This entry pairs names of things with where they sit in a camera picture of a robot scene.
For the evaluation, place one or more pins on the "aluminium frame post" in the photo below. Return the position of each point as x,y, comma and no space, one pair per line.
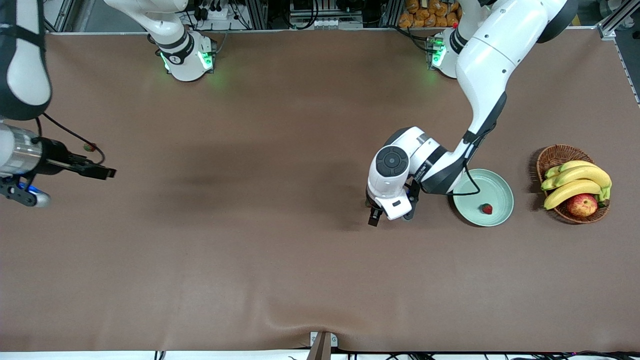
255,15
391,14

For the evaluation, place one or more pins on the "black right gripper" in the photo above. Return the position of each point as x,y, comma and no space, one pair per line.
52,156

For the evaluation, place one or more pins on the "pale green round plate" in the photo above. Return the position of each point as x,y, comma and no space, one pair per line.
495,192

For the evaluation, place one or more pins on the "yellow banana bunch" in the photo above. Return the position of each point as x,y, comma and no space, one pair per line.
575,175

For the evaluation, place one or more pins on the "red yellow apple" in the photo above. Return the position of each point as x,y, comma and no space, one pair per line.
582,206

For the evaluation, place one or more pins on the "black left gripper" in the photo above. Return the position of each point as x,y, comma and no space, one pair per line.
373,217

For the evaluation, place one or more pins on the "small red toy strawberry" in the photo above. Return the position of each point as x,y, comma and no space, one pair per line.
487,208
90,147

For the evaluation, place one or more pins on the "brown wicker basket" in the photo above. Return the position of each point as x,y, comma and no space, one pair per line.
560,152

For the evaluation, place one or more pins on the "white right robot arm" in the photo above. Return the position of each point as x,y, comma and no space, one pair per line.
25,75

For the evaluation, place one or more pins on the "white power strip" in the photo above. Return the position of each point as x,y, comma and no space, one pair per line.
212,12

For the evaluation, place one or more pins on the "grey brown camera post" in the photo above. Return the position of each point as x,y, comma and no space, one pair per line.
320,350

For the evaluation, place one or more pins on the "large brown table mat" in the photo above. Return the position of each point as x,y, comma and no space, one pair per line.
250,250

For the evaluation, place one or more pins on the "white metal bracket plate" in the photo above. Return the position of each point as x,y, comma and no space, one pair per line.
334,340

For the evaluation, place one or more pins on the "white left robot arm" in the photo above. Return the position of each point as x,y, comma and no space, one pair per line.
490,65

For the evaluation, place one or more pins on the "aluminium frame rail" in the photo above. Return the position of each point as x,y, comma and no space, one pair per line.
615,17

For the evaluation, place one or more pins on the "pile of brown bread rolls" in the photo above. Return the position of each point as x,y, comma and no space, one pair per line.
425,15

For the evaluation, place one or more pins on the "white terminal block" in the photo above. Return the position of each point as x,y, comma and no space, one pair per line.
322,22

